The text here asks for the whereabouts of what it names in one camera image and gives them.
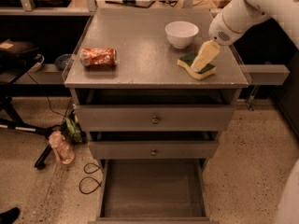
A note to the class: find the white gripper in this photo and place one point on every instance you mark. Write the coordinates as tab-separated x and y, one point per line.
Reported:
222	28

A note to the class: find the yellow green sponge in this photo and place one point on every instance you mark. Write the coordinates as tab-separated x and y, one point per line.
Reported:
186	63

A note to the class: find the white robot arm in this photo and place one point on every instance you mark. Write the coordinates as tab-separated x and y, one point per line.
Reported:
286	14

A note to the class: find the grey drawer cabinet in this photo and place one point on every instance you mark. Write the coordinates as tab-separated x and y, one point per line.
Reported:
147	61

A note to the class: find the grey top drawer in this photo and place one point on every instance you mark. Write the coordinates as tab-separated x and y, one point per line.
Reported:
153	111

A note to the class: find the grey drawer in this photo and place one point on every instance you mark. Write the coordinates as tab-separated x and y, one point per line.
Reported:
153	111
153	145
152	192

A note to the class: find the grey middle drawer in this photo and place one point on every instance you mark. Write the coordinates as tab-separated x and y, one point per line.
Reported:
153	145

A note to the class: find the grey bottom drawer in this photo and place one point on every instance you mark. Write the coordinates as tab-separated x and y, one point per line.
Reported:
152	192

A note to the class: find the white ceramic bowl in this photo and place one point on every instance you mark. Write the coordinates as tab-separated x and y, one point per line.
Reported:
180	34

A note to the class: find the crushed orange soda can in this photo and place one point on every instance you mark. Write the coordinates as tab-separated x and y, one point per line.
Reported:
98	57

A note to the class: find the dark bowl on shelf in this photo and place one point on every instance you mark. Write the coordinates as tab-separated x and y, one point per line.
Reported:
63	61

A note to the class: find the green snack bag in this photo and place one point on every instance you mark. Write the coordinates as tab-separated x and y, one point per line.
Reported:
73	130

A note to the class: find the clear plastic bottle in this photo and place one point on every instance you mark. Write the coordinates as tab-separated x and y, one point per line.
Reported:
62	150

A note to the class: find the black tripod stand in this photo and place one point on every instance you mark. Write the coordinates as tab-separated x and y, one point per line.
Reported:
18	124

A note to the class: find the black shoe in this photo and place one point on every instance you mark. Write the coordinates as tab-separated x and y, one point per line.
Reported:
9	216

